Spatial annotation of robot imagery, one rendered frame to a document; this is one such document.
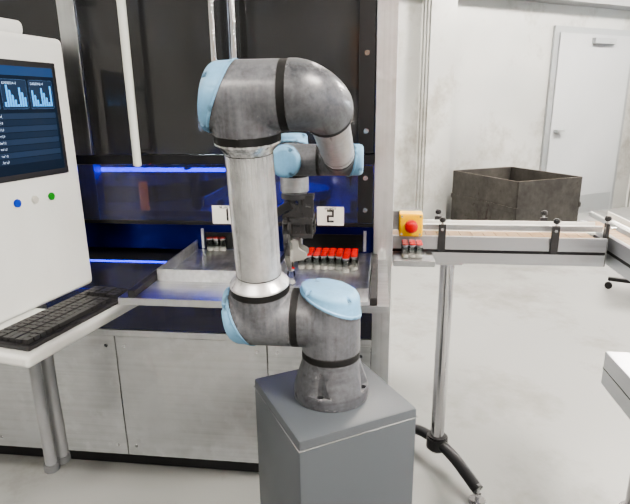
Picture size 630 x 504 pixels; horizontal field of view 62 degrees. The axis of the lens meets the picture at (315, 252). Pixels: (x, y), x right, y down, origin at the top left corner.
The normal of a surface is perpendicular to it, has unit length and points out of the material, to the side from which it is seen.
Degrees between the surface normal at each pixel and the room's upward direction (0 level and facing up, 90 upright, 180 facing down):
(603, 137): 90
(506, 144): 90
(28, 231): 90
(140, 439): 90
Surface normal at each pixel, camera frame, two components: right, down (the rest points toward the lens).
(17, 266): 0.95, 0.07
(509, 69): 0.42, 0.24
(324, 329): -0.12, 0.27
